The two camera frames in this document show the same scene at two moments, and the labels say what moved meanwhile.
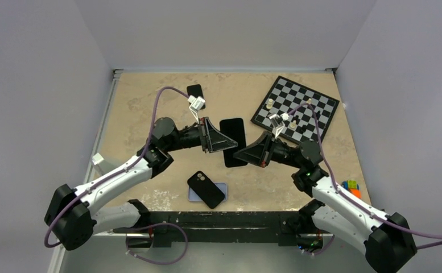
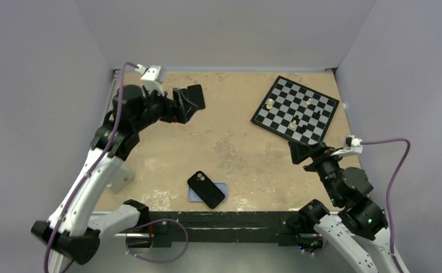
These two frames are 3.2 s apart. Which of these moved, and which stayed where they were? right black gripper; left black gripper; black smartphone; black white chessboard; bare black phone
Moved: left black gripper; right black gripper
Stayed: bare black phone; black white chessboard; black smartphone
